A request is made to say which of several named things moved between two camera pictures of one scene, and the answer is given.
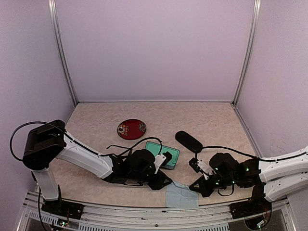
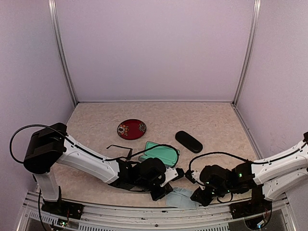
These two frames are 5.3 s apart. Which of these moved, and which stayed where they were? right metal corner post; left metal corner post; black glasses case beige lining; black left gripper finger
Moved: black left gripper finger
Stayed: right metal corner post; black glasses case beige lining; left metal corner post
